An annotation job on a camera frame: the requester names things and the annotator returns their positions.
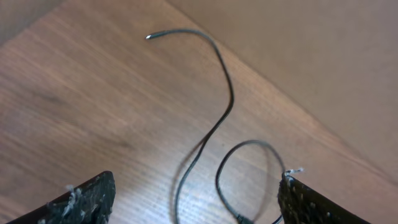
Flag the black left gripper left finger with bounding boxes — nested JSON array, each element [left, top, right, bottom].
[[7, 170, 116, 224]]

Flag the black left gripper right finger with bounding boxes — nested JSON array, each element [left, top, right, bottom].
[[277, 169, 369, 224]]

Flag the thin black cable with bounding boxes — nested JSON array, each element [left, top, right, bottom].
[[144, 28, 285, 224]]

